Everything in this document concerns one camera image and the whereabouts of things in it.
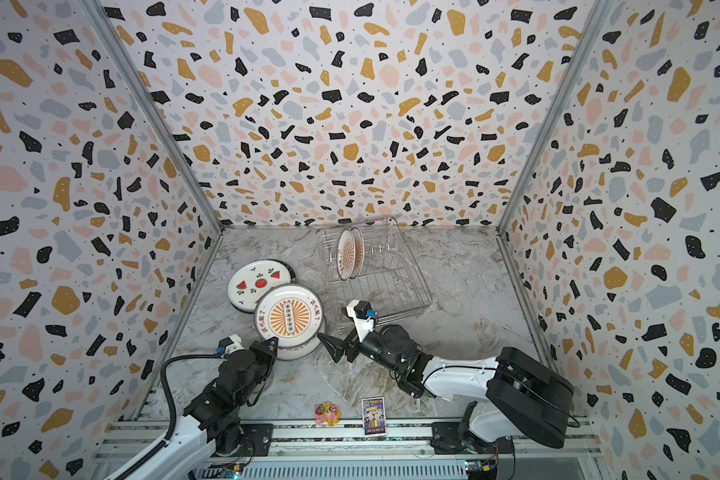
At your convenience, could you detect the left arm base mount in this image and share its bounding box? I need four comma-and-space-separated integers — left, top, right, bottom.
215, 423, 274, 459

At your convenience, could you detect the metal wire dish rack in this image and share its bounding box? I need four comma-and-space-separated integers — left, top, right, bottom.
319, 217, 433, 335

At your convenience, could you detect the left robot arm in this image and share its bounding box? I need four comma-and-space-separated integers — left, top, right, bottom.
109, 336, 279, 479

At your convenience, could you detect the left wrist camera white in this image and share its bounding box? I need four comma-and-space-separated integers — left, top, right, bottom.
216, 335, 244, 358

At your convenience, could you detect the purple card box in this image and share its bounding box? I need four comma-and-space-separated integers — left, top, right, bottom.
361, 397, 387, 437

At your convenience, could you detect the orange pattern white plate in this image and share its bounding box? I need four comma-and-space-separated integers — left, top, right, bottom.
254, 283, 325, 349

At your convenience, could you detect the black corrugated cable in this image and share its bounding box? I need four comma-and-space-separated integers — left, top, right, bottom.
119, 352, 226, 480

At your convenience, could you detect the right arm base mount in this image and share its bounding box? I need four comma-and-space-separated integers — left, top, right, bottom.
429, 422, 514, 455

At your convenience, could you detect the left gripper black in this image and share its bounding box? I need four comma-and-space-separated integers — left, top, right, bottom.
234, 335, 276, 408

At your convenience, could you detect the red pattern white plate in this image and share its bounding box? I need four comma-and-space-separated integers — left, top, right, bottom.
277, 336, 321, 361

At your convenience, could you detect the pink yellow toy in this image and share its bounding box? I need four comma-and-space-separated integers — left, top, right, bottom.
314, 402, 342, 426

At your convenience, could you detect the fruit pattern blue-rim plate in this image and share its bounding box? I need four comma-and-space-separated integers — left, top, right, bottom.
227, 259, 297, 313

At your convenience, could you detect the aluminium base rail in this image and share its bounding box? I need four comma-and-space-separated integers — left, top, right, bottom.
83, 417, 607, 480

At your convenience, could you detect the orange sunburst plate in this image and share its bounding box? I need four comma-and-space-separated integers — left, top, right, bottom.
336, 229, 356, 281

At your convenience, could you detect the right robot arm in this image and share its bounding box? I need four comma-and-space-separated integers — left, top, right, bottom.
317, 325, 574, 449

